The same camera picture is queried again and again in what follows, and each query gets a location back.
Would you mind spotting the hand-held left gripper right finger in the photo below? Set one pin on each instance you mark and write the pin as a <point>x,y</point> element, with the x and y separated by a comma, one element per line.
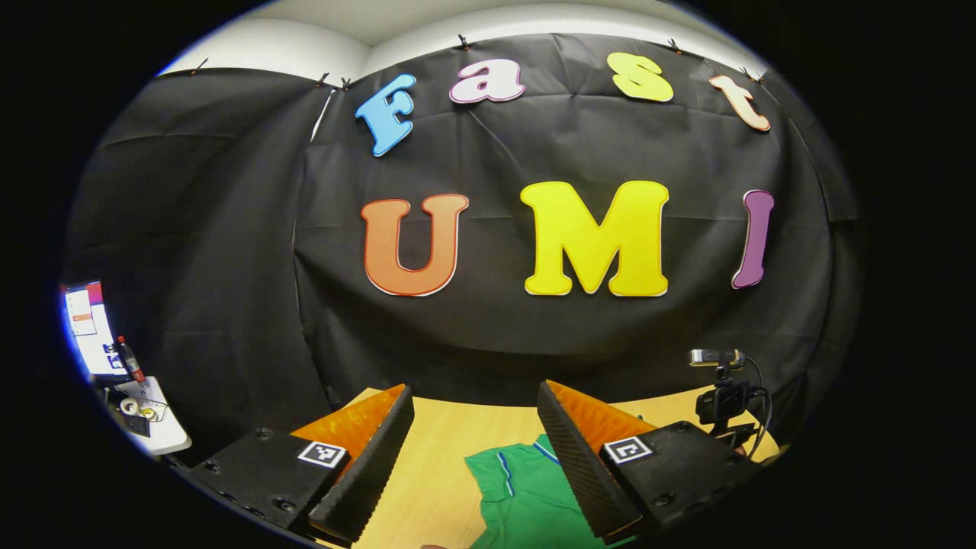
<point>583,473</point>

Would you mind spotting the white side table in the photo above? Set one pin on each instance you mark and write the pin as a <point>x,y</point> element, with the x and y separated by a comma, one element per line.
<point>171,438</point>

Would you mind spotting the black backdrop cloth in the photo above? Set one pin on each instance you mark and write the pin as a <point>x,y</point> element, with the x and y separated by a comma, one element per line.
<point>488,320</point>

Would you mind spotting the green T-shirt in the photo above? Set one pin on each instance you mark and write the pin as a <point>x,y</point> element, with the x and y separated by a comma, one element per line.
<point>526,503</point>

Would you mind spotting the red marker pen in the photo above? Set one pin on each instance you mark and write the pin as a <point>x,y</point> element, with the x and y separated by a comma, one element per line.
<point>130,360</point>

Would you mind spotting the computer monitor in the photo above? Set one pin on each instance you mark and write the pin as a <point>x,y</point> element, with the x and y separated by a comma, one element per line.
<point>88,328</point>

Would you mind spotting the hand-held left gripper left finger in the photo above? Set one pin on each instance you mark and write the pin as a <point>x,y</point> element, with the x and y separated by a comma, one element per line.
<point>374,473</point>

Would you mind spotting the white tape roll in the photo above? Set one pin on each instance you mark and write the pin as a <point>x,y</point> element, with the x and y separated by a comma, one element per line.
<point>130,406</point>

